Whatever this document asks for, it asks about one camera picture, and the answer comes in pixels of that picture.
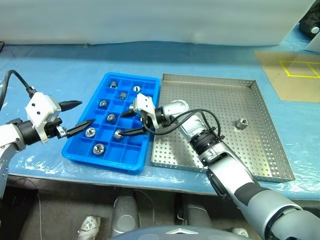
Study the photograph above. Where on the blue-grey robot torso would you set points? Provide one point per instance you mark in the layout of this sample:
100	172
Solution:
175	233

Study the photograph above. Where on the perforated metal tray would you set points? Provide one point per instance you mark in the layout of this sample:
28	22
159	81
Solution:
225	100

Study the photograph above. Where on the blue compartment tray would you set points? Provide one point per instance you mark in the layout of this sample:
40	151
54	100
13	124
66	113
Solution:
132	153

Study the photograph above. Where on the metal nut on metal tray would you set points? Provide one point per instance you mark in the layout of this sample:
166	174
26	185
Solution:
242	123

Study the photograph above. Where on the white board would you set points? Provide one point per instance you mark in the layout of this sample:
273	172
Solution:
315	43

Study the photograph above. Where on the white crumpled lump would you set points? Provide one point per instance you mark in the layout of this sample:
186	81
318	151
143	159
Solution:
90	225
240	232

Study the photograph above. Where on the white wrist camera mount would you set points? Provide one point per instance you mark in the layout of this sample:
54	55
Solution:
40	107
145	103

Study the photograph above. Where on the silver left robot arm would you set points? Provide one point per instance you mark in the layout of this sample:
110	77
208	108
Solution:
7	135

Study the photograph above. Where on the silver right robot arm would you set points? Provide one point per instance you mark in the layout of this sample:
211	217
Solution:
230	170

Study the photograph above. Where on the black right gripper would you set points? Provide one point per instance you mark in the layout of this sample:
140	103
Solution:
146	122

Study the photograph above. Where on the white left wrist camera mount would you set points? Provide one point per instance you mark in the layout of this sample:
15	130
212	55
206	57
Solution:
40	107

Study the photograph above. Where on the grey rounded robot leg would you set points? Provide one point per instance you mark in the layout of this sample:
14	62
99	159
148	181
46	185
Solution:
196	212
125	217

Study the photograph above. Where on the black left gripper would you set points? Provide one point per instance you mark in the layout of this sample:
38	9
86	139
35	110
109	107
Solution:
53	128

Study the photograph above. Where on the brown cardboard sheet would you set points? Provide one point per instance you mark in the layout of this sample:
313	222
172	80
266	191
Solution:
275	85

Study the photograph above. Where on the white foam backdrop sheet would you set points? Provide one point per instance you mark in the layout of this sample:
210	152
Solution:
125	20

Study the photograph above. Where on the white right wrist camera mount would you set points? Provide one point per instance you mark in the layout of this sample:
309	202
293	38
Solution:
145	103

